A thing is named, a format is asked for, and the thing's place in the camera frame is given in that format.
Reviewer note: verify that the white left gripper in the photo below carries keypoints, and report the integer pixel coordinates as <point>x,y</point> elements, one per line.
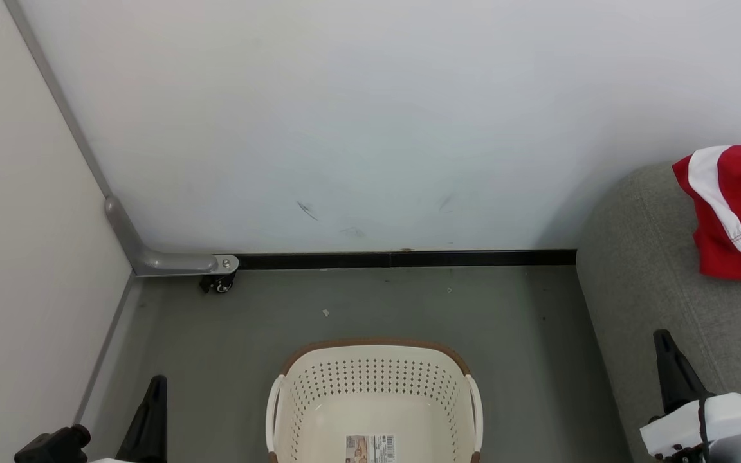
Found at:
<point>105,461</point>

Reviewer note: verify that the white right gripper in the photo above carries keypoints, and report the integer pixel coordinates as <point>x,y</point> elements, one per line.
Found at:
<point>731,415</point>

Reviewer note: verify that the red jacket with white stripe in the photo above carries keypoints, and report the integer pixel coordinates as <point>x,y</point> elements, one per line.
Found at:
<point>740,193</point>

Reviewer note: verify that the grey floor trim strip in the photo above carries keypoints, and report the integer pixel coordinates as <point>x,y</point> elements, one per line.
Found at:
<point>103,354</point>

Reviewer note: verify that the grey fabric cushion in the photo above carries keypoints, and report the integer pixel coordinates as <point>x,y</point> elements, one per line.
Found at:
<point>634,270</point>

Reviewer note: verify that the black caster wheel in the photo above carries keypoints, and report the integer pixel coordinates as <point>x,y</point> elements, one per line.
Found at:
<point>219,283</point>

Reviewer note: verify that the printed paper label sticker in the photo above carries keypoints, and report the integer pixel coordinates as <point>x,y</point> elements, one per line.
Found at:
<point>370,449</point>

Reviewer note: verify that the cream perforated laundry basket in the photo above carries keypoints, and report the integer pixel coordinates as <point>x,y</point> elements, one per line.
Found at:
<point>377,386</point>

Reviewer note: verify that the black baseboard strip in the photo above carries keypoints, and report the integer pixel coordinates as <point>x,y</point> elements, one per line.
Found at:
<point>409,259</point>

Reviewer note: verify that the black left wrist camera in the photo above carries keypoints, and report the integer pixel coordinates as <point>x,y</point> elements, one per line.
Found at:
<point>55,445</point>

